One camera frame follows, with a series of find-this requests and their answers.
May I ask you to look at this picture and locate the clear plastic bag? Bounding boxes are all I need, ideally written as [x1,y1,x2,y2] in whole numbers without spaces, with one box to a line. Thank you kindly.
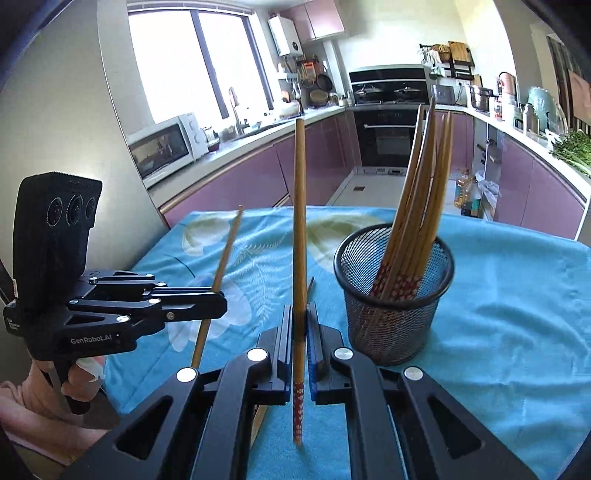
[475,173,502,217]

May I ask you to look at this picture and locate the blue floral tablecloth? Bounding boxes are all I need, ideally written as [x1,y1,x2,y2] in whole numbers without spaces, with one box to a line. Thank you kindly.
[102,205,591,480]

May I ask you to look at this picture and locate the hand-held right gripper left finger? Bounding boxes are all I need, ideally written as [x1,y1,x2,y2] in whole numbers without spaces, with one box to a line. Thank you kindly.
[60,305,294,480]

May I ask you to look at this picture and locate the white microwave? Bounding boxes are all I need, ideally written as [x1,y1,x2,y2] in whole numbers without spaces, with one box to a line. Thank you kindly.
[127,113,209,180]

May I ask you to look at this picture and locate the black wall rack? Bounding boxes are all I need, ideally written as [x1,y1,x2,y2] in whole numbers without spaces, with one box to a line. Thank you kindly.
[419,41,475,80]

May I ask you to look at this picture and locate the long pink base cabinet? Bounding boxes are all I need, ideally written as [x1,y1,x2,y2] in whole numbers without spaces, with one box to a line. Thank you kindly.
[159,113,356,229]

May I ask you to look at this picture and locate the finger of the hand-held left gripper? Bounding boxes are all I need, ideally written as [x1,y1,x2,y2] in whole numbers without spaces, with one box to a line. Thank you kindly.
[76,271,219,297]
[67,292,228,329]

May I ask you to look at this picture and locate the teal round appliance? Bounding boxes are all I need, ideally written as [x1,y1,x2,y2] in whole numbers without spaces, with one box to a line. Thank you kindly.
[526,86,566,134]

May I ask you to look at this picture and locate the stainless steel stockpot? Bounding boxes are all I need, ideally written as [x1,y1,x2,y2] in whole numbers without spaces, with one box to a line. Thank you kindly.
[468,84,495,112]

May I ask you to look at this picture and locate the white water heater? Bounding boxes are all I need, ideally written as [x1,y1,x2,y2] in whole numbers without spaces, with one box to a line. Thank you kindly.
[268,15,304,57]

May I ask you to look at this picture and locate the wooden cutting board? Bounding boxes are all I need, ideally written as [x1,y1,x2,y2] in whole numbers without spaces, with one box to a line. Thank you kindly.
[449,41,474,70]

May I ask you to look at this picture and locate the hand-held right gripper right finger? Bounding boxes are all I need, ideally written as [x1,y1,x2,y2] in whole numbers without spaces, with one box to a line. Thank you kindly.
[305,302,539,480]

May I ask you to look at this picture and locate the red-patterned bamboo chopstick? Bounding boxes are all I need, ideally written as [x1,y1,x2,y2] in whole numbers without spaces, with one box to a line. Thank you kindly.
[250,276,315,452]
[291,118,308,446]
[191,205,245,370]

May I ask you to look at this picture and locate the bunch of bamboo chopsticks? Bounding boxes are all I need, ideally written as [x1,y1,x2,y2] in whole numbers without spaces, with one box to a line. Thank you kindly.
[365,104,454,324]

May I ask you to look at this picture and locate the large kitchen window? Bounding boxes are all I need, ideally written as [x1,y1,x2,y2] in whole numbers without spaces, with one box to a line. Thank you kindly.
[127,7,273,125]

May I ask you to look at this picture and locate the person's left hand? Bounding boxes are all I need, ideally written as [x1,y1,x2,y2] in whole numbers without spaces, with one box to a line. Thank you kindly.
[28,355,106,411]

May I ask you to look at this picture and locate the pink wall cabinet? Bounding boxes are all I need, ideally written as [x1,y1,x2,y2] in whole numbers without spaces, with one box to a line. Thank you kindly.
[281,0,346,43]

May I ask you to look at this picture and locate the narrow pink base cabinet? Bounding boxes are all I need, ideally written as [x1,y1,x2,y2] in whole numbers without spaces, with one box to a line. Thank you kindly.
[450,111,476,169]

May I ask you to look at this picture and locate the metal sink faucet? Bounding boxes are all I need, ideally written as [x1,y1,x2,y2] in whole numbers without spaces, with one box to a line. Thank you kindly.
[228,87,245,134]

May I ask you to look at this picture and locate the pink base cabinet white-topped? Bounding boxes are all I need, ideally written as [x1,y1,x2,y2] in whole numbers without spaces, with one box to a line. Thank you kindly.
[496,134,589,241]

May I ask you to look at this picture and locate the black mesh holder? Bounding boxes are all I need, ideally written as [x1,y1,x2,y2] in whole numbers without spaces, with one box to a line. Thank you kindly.
[333,223,455,367]

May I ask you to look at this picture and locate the black range hood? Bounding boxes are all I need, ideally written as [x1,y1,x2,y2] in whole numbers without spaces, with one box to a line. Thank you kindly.
[348,67,432,106]

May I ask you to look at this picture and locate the yellow oil bottle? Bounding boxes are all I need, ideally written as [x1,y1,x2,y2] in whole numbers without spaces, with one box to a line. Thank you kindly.
[455,170,472,208]

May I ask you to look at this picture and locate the black built-in oven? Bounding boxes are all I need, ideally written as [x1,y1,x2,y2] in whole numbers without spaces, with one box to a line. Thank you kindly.
[353,108,428,167]

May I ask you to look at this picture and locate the green leafy vegetables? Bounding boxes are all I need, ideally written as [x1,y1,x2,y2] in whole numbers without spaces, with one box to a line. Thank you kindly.
[549,129,591,178]

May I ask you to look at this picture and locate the dark slatted partition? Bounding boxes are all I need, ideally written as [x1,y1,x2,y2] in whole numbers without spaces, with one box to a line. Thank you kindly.
[547,34,583,125]

